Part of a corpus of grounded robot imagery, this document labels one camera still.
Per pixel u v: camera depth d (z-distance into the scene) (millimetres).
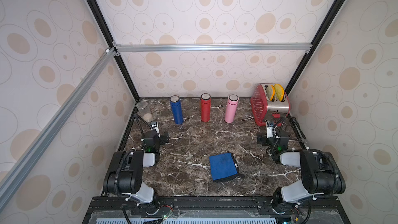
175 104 918
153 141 710
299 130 1058
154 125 809
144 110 965
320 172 478
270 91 969
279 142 723
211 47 1207
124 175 449
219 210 729
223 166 859
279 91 964
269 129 833
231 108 946
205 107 967
